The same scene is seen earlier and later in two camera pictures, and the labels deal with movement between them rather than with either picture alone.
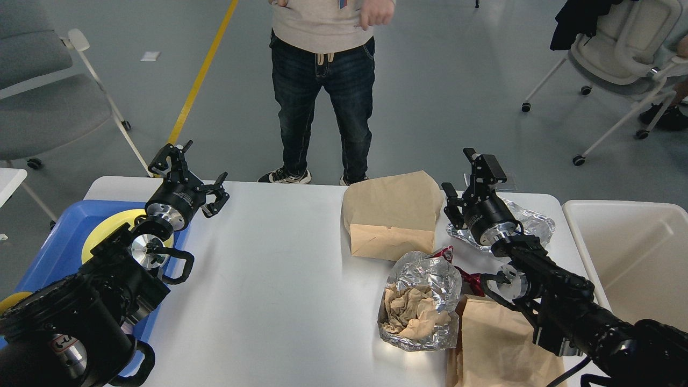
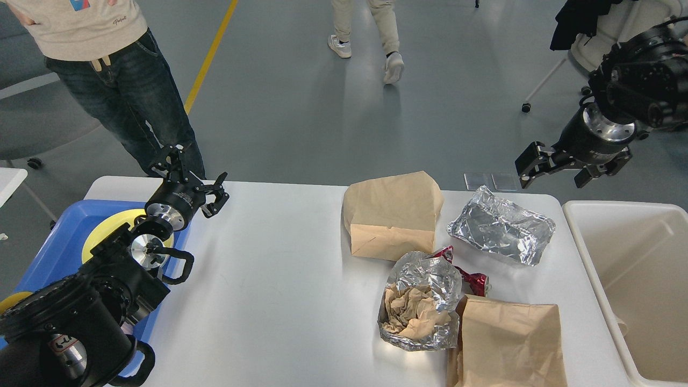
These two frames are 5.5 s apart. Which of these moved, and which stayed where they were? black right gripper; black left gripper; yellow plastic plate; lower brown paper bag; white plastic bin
Moved: black right gripper
Stayed: lower brown paper bag; yellow plastic plate; white plastic bin; black left gripper
